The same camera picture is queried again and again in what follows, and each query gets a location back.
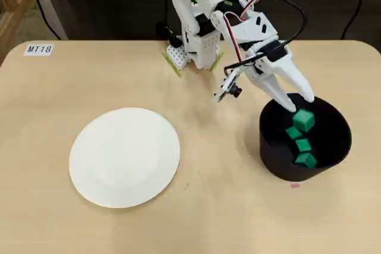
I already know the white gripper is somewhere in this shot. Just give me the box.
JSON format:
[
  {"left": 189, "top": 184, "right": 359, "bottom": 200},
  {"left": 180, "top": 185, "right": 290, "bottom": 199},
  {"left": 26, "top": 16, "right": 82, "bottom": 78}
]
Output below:
[{"left": 242, "top": 39, "right": 316, "bottom": 112}]

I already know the green cube block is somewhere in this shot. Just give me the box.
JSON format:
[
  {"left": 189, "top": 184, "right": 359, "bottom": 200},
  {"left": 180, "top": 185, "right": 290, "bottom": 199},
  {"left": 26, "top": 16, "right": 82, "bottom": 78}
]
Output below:
[
  {"left": 294, "top": 137, "right": 313, "bottom": 153},
  {"left": 285, "top": 126, "right": 303, "bottom": 139},
  {"left": 293, "top": 152, "right": 317, "bottom": 168},
  {"left": 292, "top": 110, "right": 316, "bottom": 132}
]

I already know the black pot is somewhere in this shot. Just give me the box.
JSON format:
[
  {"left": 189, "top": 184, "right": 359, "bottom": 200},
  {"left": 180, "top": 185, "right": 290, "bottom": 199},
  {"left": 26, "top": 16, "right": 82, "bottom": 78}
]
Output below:
[{"left": 258, "top": 92, "right": 352, "bottom": 182}]

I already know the white paper plate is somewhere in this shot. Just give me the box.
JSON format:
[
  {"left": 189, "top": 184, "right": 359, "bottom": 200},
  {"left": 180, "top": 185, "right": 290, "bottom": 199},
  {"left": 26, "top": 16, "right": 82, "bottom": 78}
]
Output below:
[{"left": 68, "top": 106, "right": 182, "bottom": 209}]

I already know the yellow-green strip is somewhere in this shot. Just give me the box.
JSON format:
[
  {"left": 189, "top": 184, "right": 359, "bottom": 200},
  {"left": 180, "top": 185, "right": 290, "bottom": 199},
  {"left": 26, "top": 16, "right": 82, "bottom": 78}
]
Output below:
[
  {"left": 210, "top": 51, "right": 224, "bottom": 73},
  {"left": 162, "top": 51, "right": 183, "bottom": 78}
]

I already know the black table clamp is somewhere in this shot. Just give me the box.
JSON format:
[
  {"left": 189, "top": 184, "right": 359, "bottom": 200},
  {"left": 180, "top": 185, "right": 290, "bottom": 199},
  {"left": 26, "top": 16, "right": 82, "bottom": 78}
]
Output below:
[{"left": 156, "top": 21, "right": 182, "bottom": 48}]

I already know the white MT18 label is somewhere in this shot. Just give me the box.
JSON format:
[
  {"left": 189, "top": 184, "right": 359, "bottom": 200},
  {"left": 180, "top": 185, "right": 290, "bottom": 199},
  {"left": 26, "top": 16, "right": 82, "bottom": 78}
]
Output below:
[{"left": 23, "top": 43, "right": 55, "bottom": 57}]

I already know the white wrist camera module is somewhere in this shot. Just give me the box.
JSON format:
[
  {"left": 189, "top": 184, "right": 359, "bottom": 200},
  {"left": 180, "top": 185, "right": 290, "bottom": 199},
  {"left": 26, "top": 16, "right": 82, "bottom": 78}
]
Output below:
[{"left": 211, "top": 68, "right": 243, "bottom": 104}]

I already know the thick black camera cable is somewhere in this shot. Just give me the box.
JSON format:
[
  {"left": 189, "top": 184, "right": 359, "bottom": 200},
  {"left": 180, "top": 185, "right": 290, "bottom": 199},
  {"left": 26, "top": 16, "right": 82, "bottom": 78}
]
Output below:
[{"left": 178, "top": 0, "right": 308, "bottom": 73}]

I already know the red white servo wire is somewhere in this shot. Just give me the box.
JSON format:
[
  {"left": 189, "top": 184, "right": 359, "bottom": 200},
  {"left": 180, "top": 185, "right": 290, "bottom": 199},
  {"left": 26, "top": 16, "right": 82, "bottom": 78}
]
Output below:
[{"left": 223, "top": 0, "right": 263, "bottom": 63}]

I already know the white perforated base plate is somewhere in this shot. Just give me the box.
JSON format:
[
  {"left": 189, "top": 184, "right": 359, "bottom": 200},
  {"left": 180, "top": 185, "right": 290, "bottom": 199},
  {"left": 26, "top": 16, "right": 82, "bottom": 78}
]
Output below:
[{"left": 166, "top": 43, "right": 191, "bottom": 70}]

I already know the wooden partition frame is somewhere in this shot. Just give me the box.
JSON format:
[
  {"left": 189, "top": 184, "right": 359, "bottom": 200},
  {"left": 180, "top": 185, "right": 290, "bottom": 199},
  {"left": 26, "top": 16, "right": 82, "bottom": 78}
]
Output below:
[{"left": 0, "top": 0, "right": 33, "bottom": 67}]

